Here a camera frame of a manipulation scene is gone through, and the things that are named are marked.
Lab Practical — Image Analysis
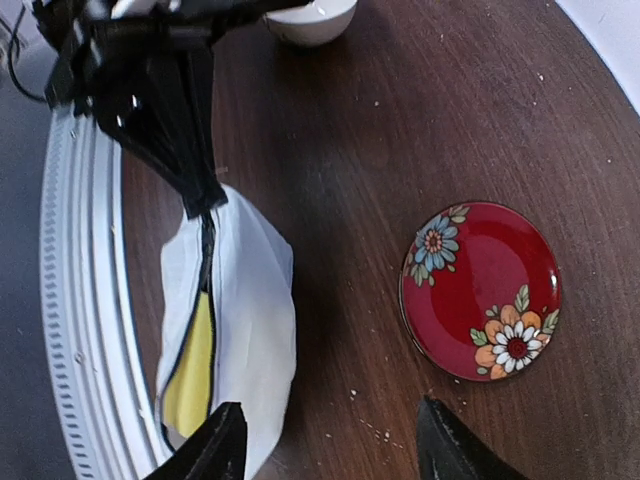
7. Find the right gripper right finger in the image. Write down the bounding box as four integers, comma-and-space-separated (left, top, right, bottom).
416, 396, 526, 480

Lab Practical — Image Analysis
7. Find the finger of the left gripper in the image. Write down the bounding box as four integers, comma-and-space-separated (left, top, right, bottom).
97, 47, 227, 218

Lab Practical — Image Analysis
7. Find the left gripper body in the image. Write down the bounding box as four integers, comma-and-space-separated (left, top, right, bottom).
32, 0, 311, 151

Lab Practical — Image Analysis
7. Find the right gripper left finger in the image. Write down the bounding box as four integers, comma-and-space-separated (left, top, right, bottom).
145, 402, 247, 480

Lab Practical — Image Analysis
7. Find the yellow sponge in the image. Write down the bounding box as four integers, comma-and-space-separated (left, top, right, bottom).
162, 291, 215, 438

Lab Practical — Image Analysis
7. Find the white zipper pouch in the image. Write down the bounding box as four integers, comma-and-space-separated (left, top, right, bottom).
154, 186, 296, 479

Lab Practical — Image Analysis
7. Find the red floral plate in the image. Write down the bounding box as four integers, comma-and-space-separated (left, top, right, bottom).
398, 202, 561, 382

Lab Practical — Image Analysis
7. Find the white ceramic bowl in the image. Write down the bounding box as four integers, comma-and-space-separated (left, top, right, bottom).
263, 0, 358, 48

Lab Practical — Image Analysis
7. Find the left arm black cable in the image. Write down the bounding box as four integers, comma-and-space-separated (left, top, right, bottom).
0, 0, 56, 104

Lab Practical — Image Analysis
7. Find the front aluminium rail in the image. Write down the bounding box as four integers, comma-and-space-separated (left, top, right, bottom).
40, 107, 166, 479

